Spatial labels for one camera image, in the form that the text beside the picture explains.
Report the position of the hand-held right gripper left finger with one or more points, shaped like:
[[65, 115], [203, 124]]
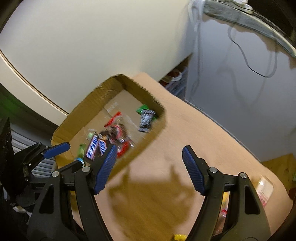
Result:
[[105, 170]]

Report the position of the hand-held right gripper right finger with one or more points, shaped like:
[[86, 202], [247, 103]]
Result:
[[194, 170]]

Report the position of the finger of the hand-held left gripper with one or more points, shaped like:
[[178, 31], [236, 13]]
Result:
[[70, 166], [57, 149]]

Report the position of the brown chocolate bar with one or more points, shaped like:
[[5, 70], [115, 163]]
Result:
[[94, 147]]

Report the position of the clear red-ended snack packet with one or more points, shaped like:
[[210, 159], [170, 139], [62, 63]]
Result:
[[118, 133]]

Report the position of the cardboard box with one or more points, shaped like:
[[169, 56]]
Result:
[[97, 109]]

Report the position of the black and white candy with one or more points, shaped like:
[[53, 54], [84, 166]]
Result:
[[146, 120]]

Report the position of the green and yellow candy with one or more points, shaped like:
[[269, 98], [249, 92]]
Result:
[[141, 108]]

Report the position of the grey slatted panel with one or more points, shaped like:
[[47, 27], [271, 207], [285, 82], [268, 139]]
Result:
[[39, 165]]

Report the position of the large clear cracker pack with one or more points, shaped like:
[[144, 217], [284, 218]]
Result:
[[265, 190]]

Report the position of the grey storage basket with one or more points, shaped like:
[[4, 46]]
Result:
[[177, 83]]

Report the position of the grey windowsill mat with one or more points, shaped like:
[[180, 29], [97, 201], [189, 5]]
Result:
[[254, 23]]

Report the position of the white power adapter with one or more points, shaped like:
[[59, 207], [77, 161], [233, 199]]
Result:
[[244, 4]]

